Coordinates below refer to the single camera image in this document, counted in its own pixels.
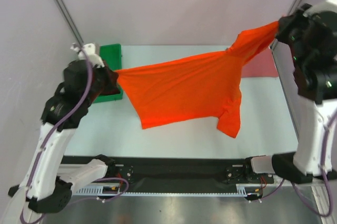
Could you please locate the folded pink t-shirt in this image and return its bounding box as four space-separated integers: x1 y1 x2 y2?
241 48 279 78

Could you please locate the white slotted cable duct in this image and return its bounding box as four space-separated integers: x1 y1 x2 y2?
72 184 262 197

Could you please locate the aluminium frame rail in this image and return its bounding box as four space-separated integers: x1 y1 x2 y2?
56 164 327 190

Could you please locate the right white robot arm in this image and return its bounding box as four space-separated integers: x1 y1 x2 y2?
243 2 336 184

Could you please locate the green plastic bin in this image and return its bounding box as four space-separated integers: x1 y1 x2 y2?
94 44 123 103

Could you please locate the orange t-shirt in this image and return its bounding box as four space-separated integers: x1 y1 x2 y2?
117 22 279 138

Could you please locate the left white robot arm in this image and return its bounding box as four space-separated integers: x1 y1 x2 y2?
1 60 120 223

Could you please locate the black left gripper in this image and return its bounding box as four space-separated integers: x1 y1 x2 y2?
81 59 118 107

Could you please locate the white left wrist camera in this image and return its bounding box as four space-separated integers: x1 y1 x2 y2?
71 43 105 68

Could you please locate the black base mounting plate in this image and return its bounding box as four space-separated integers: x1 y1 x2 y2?
63 156 274 193

